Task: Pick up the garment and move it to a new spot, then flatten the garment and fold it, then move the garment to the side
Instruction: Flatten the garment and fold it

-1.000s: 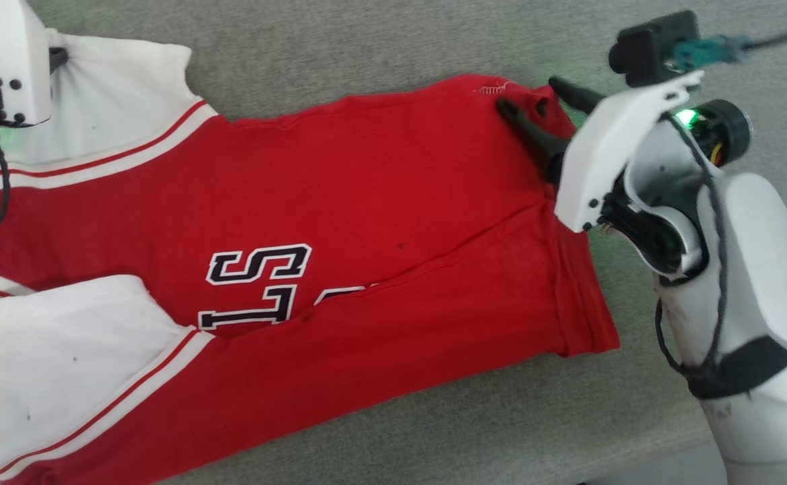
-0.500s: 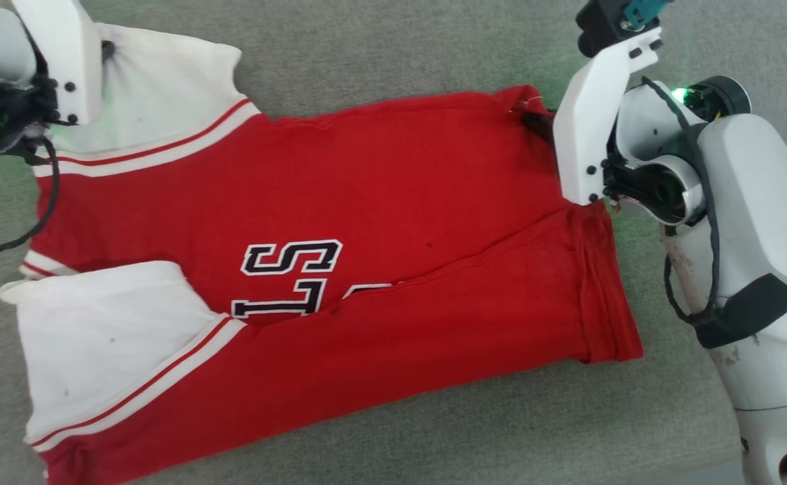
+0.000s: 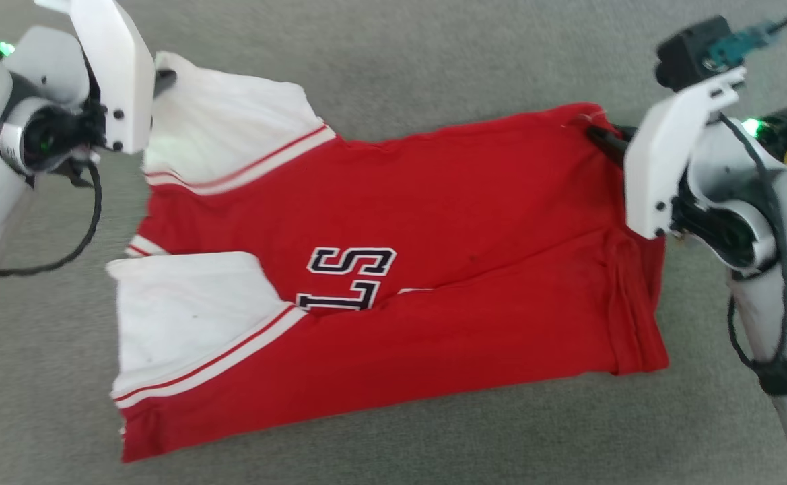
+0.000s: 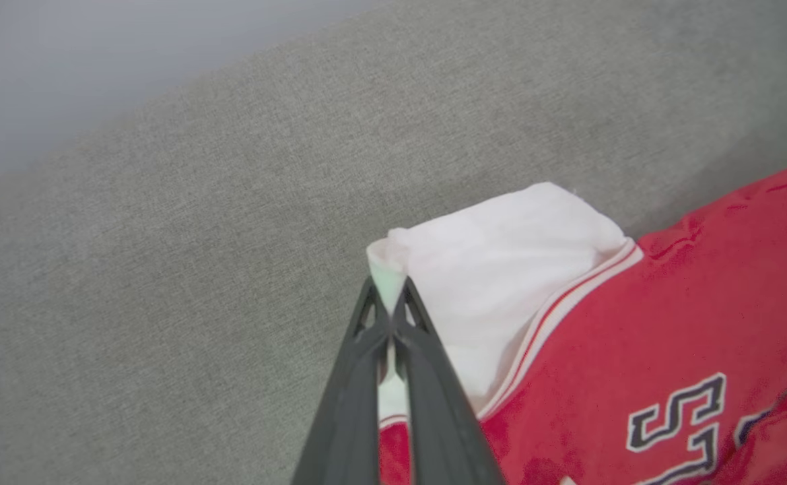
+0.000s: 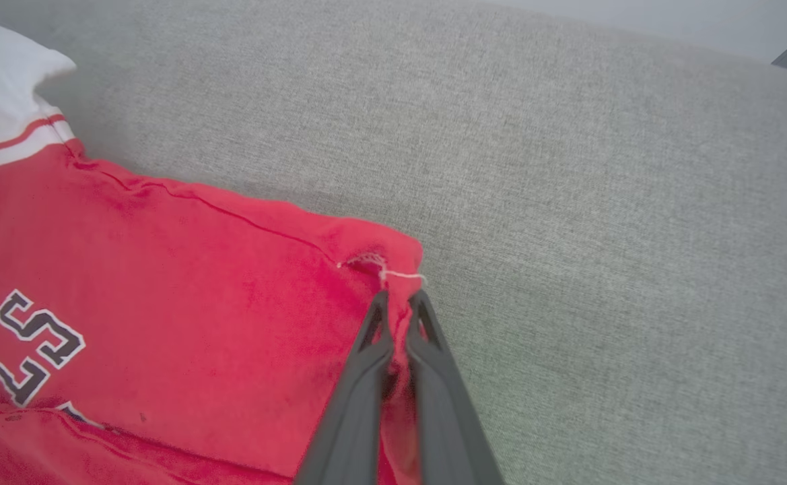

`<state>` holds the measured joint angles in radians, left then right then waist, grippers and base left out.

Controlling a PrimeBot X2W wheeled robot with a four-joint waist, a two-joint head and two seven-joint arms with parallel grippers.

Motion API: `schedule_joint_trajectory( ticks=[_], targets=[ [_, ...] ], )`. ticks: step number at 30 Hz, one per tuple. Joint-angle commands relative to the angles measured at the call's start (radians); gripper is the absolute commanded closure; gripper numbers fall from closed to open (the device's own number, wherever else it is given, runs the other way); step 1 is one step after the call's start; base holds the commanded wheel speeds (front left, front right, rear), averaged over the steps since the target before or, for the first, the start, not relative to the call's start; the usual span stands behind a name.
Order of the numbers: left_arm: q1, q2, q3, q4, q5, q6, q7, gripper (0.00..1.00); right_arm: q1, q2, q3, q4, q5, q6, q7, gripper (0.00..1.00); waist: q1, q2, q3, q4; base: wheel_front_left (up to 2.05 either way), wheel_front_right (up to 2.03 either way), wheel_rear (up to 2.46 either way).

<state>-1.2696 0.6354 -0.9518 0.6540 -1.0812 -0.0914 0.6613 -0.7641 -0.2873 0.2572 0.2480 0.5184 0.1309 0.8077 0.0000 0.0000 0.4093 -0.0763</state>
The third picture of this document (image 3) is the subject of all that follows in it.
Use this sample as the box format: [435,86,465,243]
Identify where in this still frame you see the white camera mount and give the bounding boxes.
[623,65,748,240]
[32,0,157,155]

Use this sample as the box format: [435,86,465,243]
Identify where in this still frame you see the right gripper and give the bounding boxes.
[585,106,787,278]

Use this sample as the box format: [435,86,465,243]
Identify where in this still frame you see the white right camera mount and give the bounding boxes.
[623,65,748,240]

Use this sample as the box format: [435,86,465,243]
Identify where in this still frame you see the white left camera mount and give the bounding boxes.
[32,0,157,155]

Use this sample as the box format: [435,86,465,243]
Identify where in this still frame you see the red and white jersey shirt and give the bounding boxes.
[106,51,670,464]

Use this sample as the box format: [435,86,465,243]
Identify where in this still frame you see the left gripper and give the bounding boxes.
[0,25,179,187]

